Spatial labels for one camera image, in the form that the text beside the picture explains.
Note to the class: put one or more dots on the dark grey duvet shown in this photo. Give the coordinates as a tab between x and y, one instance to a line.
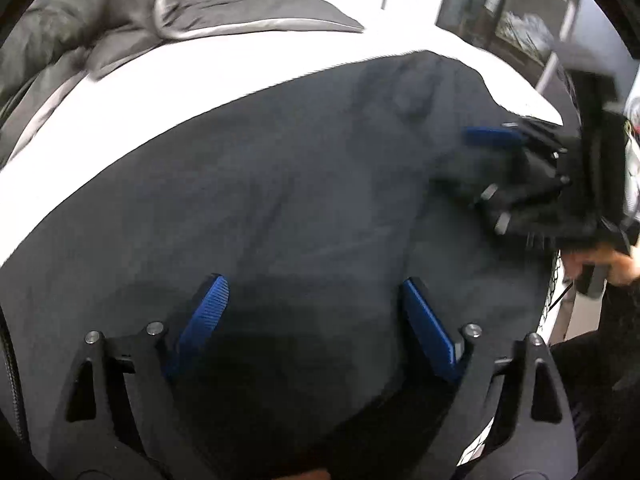
56	43

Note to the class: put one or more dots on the dark glass shelf cabinet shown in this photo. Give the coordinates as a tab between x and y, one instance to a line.
523	33

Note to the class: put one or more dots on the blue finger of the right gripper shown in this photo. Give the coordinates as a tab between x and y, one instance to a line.
494	137

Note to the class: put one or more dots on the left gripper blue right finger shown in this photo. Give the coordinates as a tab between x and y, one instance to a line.
508	417

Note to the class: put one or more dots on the black pants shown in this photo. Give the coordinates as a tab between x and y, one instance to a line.
311	366

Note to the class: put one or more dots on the right hand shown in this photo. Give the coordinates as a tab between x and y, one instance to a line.
623	269

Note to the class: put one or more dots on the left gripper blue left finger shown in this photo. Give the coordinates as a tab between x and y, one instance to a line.
117	418

